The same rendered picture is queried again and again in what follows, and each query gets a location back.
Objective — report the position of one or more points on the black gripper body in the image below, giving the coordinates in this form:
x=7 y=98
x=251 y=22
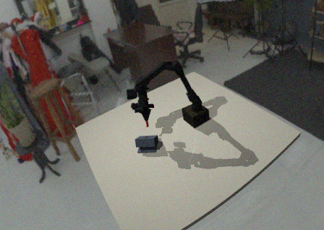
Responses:
x=144 y=106

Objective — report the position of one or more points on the grey sloped panel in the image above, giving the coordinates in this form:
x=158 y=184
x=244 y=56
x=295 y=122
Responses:
x=147 y=144

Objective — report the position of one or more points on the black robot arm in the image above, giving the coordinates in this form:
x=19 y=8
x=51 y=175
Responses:
x=142 y=83

